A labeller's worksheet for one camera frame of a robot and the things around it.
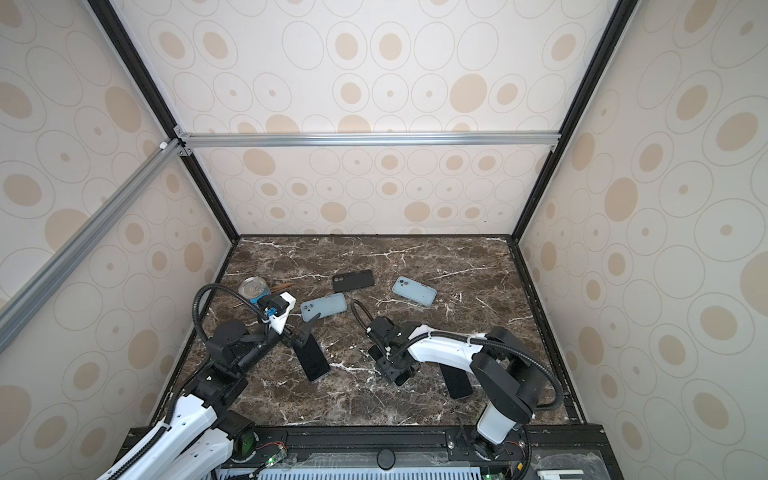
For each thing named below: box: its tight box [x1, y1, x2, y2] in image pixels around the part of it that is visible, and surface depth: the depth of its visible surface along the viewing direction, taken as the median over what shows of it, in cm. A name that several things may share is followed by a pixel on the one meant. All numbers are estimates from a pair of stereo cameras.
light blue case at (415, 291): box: [392, 276, 438, 307], surface depth 106 cm
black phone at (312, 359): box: [293, 333, 331, 381], surface depth 89 cm
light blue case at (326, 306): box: [300, 293, 347, 322], surface depth 102 cm
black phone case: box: [332, 269, 375, 293], surface depth 109 cm
